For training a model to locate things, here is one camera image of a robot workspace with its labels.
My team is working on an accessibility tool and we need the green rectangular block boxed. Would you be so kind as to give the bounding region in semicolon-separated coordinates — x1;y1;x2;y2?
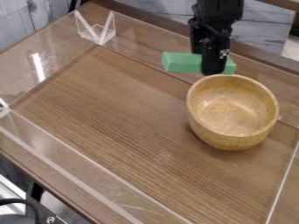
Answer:
161;51;239;75

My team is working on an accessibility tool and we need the black table leg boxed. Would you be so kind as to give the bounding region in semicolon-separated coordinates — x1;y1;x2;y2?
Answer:
27;181;45;202

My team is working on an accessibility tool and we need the black metal base bracket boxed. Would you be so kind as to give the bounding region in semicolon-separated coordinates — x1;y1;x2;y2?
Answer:
38;204;69;224

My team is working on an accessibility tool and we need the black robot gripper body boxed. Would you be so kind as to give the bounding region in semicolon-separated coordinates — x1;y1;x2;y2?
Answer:
189;0;245;37

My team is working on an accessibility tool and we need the black cable under table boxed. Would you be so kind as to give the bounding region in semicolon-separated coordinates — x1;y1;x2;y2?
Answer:
0;198;43;224

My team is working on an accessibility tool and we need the brown wooden bowl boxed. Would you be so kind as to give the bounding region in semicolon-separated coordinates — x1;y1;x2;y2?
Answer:
186;74;279;151

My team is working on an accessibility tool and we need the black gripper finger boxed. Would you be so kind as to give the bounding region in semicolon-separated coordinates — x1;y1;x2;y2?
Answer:
201;32;230;75
191;25;205;54

